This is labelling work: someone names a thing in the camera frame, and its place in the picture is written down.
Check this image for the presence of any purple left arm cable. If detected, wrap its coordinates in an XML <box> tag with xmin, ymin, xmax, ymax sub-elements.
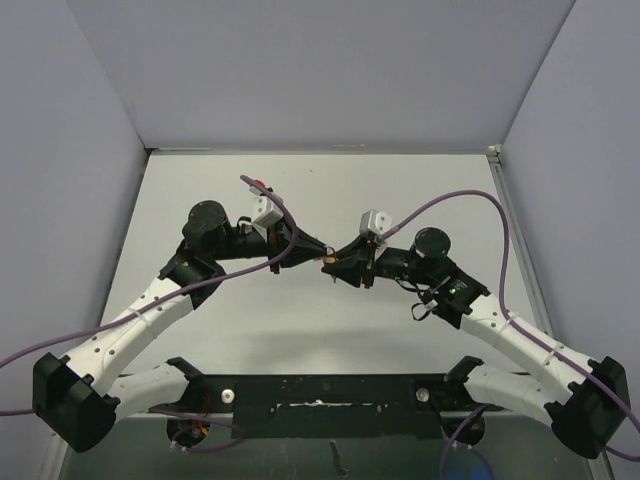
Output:
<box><xmin>0</xmin><ymin>174</ymin><xmax>300</xmax><ymax>417</ymax></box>

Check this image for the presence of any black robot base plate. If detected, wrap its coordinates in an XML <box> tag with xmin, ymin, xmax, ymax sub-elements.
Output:
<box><xmin>161</xmin><ymin>357</ymin><xmax>478</xmax><ymax>448</ymax></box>

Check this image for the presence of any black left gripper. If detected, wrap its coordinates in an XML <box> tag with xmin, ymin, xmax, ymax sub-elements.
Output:
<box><xmin>213</xmin><ymin>214</ymin><xmax>328</xmax><ymax>277</ymax></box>

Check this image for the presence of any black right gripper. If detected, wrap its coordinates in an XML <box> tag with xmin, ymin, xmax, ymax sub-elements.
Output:
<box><xmin>323</xmin><ymin>231</ymin><xmax>436</xmax><ymax>287</ymax></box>

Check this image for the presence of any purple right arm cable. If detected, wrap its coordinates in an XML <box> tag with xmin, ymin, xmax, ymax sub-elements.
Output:
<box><xmin>384</xmin><ymin>189</ymin><xmax>640</xmax><ymax>461</ymax></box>

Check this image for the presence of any brass long-shackle padlock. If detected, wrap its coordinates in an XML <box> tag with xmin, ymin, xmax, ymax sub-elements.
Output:
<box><xmin>315</xmin><ymin>246</ymin><xmax>337</xmax><ymax>265</ymax></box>

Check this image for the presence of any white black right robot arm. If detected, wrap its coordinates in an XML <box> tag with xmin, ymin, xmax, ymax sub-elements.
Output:
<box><xmin>322</xmin><ymin>228</ymin><xmax>630</xmax><ymax>459</ymax></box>

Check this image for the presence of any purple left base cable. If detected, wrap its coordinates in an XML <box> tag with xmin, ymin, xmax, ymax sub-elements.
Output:
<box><xmin>149</xmin><ymin>404</ymin><xmax>247</xmax><ymax>454</ymax></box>

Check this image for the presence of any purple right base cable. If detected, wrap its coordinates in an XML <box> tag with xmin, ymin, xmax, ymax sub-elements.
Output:
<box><xmin>442</xmin><ymin>402</ymin><xmax>496</xmax><ymax>480</ymax></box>

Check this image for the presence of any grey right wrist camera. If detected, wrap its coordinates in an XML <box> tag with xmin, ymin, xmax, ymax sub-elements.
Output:
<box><xmin>358</xmin><ymin>209</ymin><xmax>393</xmax><ymax>249</ymax></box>

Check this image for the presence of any aluminium table edge rail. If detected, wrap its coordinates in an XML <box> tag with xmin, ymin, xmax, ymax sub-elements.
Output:
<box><xmin>487</xmin><ymin>144</ymin><xmax>616</xmax><ymax>480</ymax></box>

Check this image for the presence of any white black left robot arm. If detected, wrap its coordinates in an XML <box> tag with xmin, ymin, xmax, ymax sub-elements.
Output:
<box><xmin>32</xmin><ymin>196</ymin><xmax>328</xmax><ymax>453</ymax></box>

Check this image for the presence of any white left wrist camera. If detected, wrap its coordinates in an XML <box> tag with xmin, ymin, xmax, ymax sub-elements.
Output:
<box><xmin>249</xmin><ymin>179</ymin><xmax>284</xmax><ymax>240</ymax></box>

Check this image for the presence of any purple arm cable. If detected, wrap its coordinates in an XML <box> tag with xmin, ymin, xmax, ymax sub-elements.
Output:
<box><xmin>384</xmin><ymin>189</ymin><xmax>640</xmax><ymax>461</ymax></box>
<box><xmin>0</xmin><ymin>174</ymin><xmax>300</xmax><ymax>417</ymax></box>

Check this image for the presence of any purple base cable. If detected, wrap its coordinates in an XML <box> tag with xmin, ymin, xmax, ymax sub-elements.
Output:
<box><xmin>442</xmin><ymin>402</ymin><xmax>496</xmax><ymax>480</ymax></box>
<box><xmin>149</xmin><ymin>404</ymin><xmax>247</xmax><ymax>454</ymax></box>

